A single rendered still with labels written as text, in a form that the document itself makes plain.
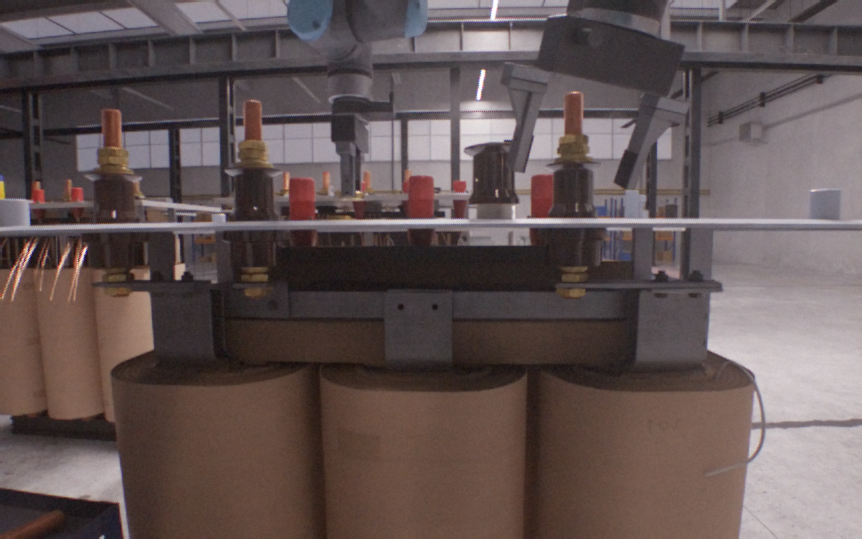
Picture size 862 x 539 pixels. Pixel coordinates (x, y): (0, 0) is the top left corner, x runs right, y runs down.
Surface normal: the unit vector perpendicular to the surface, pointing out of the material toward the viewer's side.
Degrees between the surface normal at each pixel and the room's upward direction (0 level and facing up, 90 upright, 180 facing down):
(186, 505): 90
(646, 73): 114
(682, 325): 90
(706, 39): 90
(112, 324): 90
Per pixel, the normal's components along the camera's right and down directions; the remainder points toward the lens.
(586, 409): -0.64, 0.07
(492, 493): 0.47, 0.07
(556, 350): -0.05, 0.08
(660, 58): 0.13, 0.47
